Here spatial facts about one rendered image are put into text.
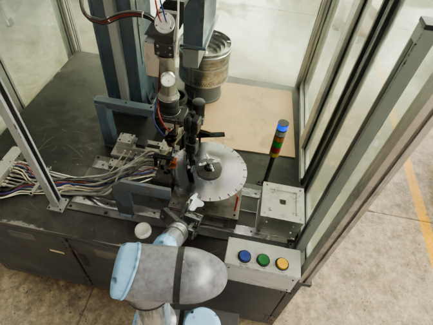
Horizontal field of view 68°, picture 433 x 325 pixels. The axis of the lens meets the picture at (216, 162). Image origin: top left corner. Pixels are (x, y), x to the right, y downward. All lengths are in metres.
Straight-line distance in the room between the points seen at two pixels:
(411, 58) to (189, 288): 0.65
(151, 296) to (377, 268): 2.00
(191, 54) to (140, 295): 1.00
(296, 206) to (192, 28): 0.83
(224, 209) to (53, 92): 1.33
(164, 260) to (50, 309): 1.61
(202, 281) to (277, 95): 1.65
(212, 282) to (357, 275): 1.81
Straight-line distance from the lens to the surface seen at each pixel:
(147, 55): 1.14
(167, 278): 0.68
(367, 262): 2.51
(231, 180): 1.36
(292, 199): 1.42
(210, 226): 1.45
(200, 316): 1.08
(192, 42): 1.39
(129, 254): 0.70
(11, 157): 1.83
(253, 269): 1.23
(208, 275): 0.69
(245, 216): 1.50
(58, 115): 2.05
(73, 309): 2.20
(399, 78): 0.82
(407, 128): 0.77
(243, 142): 1.80
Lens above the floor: 2.01
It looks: 49 degrees down
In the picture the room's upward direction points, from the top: 7 degrees clockwise
